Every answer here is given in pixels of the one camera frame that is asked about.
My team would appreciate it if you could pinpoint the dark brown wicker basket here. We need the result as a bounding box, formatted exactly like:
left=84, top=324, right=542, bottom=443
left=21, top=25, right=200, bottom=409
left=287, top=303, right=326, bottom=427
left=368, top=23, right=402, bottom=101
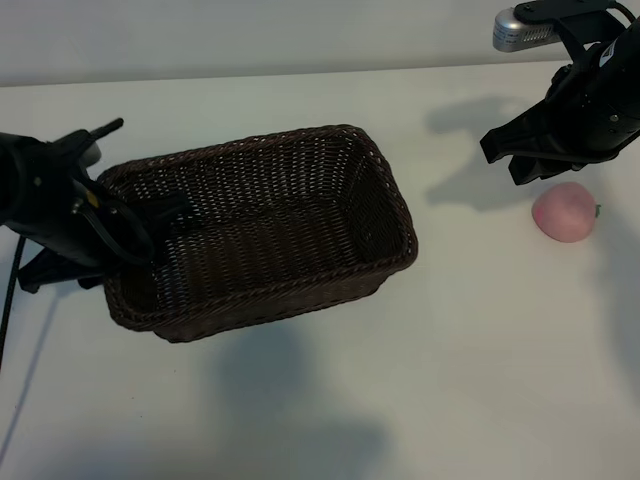
left=97, top=123, right=419, bottom=344

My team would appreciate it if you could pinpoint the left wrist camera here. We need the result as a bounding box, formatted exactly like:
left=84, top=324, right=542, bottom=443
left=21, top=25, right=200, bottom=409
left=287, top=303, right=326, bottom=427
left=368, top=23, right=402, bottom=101
left=49, top=117, right=125, bottom=167

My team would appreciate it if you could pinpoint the pink peach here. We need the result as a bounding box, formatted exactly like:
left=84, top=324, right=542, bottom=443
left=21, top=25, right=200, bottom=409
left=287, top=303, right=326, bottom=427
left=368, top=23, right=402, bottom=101
left=530, top=182, right=603, bottom=243

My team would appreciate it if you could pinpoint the black left gripper cable loop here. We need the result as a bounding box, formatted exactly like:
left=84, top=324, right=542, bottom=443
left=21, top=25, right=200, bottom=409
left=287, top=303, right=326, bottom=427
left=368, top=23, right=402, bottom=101
left=74, top=179, right=157, bottom=267

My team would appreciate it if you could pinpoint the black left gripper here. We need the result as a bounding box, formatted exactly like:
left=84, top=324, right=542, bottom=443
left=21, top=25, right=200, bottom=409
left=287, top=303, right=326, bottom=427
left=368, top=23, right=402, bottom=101
left=19, top=129, right=202, bottom=296

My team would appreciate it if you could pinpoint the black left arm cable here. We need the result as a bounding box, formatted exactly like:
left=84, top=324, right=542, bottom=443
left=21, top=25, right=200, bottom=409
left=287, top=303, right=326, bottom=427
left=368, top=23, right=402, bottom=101
left=0, top=238, right=27, bottom=372

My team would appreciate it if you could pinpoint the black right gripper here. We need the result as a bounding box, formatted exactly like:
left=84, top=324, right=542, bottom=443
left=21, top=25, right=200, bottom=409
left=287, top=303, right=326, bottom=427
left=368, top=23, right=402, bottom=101
left=478, top=62, right=640, bottom=187

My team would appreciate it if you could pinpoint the black right camera mount bracket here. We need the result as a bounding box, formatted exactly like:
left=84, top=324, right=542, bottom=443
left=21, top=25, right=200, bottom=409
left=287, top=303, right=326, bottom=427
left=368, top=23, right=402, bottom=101
left=514, top=0, right=624, bottom=69

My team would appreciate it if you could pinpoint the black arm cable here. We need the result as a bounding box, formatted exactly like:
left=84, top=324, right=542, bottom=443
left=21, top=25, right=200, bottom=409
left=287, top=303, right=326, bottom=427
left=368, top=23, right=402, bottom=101
left=612, top=0, right=640, bottom=25
left=0, top=238, right=27, bottom=372

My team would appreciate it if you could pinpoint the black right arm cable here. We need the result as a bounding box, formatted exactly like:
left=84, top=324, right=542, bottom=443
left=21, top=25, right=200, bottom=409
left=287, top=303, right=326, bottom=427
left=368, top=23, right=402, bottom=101
left=612, top=0, right=640, bottom=25

